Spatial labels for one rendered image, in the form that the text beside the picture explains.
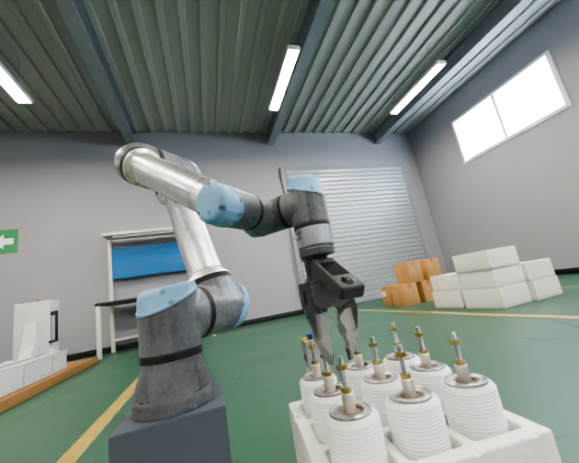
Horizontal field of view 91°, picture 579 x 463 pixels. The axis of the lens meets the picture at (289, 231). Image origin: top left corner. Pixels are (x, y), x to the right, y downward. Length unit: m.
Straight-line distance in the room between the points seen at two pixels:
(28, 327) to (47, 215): 2.80
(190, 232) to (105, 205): 5.33
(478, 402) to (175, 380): 0.53
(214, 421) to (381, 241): 6.25
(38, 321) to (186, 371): 3.37
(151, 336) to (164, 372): 0.07
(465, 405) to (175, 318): 0.55
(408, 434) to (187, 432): 0.37
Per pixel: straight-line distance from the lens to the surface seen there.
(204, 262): 0.74
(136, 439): 0.61
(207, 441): 0.60
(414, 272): 4.49
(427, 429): 0.61
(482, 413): 0.67
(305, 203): 0.56
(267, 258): 5.68
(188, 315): 0.61
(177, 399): 0.60
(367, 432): 0.57
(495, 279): 3.26
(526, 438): 0.69
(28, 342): 3.88
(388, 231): 6.82
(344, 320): 0.56
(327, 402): 0.67
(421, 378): 0.75
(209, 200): 0.51
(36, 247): 6.23
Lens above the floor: 0.47
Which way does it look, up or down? 12 degrees up
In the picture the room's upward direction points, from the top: 10 degrees counter-clockwise
